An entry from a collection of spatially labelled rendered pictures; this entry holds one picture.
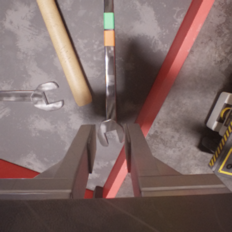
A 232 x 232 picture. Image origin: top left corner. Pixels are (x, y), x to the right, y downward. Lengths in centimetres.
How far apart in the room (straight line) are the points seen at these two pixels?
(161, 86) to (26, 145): 23
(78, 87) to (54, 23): 8
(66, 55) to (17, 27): 8
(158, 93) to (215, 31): 115
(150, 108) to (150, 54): 8
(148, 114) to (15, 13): 22
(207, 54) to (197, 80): 18
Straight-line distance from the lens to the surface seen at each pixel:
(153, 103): 22
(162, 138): 132
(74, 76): 23
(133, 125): 15
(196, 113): 134
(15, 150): 33
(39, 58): 27
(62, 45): 23
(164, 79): 22
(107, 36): 24
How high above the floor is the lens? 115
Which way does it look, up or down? 73 degrees down
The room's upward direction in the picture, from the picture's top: 177 degrees clockwise
